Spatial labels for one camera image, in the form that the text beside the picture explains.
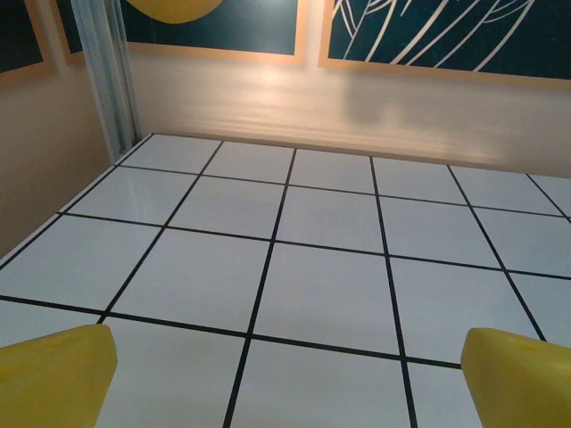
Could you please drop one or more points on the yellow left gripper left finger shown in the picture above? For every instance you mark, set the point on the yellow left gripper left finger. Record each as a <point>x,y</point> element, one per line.
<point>49,383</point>

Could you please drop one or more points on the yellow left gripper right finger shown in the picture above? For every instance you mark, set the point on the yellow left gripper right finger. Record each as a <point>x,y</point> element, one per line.
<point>522,388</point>

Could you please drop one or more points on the aluminium frame post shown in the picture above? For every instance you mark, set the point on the aluminium frame post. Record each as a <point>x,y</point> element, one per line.
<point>105,67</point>

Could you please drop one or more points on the yellow oval feather wall panel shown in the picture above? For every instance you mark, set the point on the yellow oval feather wall panel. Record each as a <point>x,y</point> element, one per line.
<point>250,22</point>

